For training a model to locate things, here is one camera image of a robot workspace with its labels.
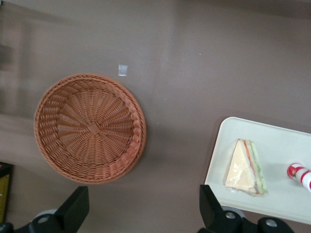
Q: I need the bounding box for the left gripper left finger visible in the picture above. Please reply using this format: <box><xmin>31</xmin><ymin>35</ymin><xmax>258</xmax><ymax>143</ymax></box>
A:
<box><xmin>0</xmin><ymin>185</ymin><xmax>90</xmax><ymax>233</ymax></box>

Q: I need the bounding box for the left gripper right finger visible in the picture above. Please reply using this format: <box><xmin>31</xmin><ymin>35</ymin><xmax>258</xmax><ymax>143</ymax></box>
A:
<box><xmin>199</xmin><ymin>184</ymin><xmax>295</xmax><ymax>233</ymax></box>

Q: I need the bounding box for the triangle sandwich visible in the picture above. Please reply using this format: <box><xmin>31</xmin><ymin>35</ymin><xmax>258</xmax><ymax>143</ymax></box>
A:
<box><xmin>224</xmin><ymin>138</ymin><xmax>268</xmax><ymax>197</ymax></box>

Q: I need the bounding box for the flat brown wicker basket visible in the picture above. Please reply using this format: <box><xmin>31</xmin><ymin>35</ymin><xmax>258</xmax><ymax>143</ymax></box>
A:
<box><xmin>34</xmin><ymin>72</ymin><xmax>146</xmax><ymax>185</ymax></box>

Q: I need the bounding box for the beige plastic tray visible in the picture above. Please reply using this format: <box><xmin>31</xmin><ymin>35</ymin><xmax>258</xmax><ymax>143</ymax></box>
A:
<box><xmin>204</xmin><ymin>116</ymin><xmax>311</xmax><ymax>224</ymax></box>

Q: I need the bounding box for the yellow emergency stop box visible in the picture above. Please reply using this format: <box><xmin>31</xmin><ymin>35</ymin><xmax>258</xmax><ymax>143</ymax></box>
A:
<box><xmin>0</xmin><ymin>162</ymin><xmax>15</xmax><ymax>223</ymax></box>

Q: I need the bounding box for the red white yogurt cup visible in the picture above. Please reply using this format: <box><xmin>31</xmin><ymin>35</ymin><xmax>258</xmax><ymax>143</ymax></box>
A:
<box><xmin>286</xmin><ymin>163</ymin><xmax>311</xmax><ymax>194</ymax></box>

